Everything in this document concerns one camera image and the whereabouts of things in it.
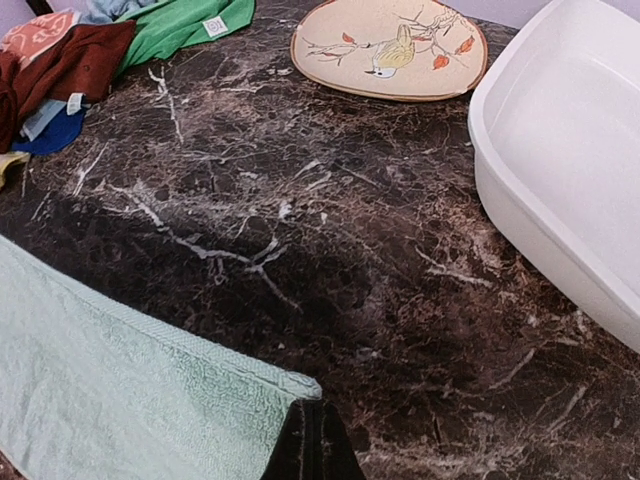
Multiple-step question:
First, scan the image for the white plastic tub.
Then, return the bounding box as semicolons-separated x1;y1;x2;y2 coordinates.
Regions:
468;1;639;349

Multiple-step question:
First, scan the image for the royal blue towel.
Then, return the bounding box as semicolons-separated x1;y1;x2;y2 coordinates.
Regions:
11;107;87;156

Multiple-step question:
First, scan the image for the beige bird ceramic plate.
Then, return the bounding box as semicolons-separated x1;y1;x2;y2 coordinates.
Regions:
290;0;489;102

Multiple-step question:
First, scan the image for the light blue towel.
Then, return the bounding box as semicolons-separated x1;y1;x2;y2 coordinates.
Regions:
79;0;155;25

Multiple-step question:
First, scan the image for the dark red towel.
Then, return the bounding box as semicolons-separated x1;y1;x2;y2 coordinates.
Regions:
1;20;136;153

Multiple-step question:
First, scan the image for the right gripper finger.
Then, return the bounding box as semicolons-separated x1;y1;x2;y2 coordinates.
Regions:
262;399;365;480

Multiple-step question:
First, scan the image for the white yellow patterned towel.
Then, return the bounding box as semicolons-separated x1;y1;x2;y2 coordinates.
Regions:
0;151;31;189

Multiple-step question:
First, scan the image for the orange pink patterned towel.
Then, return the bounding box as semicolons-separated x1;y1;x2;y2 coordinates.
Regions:
1;10;81;67

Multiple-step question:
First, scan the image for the bright green towel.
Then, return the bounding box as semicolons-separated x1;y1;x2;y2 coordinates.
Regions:
118;0;256;73

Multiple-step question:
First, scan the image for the mint green panda towel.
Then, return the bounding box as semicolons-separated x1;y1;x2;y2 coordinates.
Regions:
1;240;322;479

